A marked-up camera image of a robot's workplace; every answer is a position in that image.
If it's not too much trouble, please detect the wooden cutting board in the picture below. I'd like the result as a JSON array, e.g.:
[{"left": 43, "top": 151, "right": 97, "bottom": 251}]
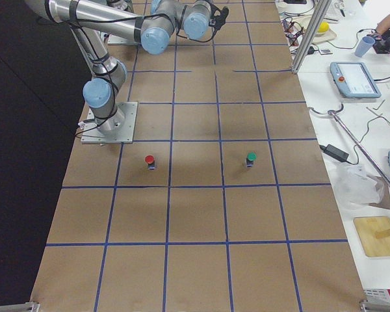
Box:
[{"left": 353, "top": 216, "right": 390, "bottom": 257}]

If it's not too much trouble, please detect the metal walking cane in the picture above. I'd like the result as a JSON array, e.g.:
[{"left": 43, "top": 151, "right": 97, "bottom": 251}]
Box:
[{"left": 308, "top": 104, "right": 390, "bottom": 188}]

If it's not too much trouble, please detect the green push button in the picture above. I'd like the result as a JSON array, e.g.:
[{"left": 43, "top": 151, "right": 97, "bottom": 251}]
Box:
[{"left": 246, "top": 152, "right": 257, "bottom": 168}]

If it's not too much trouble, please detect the clear plastic bag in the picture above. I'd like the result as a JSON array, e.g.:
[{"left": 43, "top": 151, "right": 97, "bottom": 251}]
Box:
[{"left": 332, "top": 163, "right": 390, "bottom": 210}]

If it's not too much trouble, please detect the light blue plastic cup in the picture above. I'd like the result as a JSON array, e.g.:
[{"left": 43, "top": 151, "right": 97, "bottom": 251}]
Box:
[{"left": 354, "top": 36, "right": 376, "bottom": 57}]

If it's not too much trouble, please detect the black power adapter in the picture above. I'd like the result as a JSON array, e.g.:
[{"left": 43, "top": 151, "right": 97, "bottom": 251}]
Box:
[{"left": 320, "top": 144, "right": 349, "bottom": 163}]

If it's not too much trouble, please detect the red push button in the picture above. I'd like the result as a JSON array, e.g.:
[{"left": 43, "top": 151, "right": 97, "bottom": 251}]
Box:
[{"left": 144, "top": 155, "right": 156, "bottom": 170}]

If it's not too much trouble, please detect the brown paper table cover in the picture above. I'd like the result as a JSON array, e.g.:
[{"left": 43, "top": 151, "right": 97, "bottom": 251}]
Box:
[{"left": 31, "top": 1, "right": 363, "bottom": 311}]

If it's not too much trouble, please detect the aluminium frame post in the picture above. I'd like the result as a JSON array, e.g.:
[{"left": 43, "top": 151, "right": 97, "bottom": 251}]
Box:
[{"left": 291, "top": 0, "right": 331, "bottom": 74}]

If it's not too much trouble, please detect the yellow lemon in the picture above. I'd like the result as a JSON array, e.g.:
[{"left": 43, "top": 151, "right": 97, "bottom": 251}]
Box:
[{"left": 317, "top": 21, "right": 330, "bottom": 34}]

